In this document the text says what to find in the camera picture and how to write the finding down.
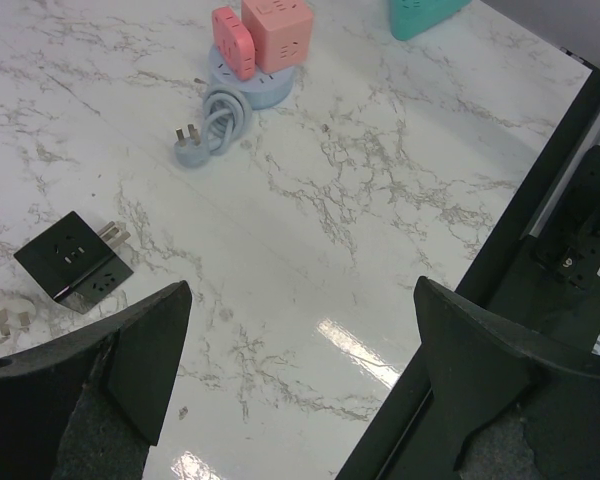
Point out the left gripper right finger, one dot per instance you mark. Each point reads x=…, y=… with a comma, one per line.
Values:
x=482, y=366

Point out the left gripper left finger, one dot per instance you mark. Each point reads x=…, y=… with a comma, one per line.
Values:
x=91, y=404

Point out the black cube plug adapter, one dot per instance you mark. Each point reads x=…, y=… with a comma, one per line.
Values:
x=73, y=264

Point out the blue round power strip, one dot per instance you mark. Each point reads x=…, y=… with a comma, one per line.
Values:
x=228, y=106

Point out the pink plug adapter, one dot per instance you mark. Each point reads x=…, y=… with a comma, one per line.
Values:
x=234, y=43

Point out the pink cube socket adapter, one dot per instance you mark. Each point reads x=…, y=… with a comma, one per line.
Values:
x=281, y=31

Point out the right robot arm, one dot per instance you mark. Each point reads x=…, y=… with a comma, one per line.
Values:
x=568, y=248

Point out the white plug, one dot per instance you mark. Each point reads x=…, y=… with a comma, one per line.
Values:
x=16, y=313

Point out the teal triangular power strip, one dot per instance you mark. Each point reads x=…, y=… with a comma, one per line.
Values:
x=409, y=18

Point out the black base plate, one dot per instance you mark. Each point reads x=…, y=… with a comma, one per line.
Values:
x=405, y=440

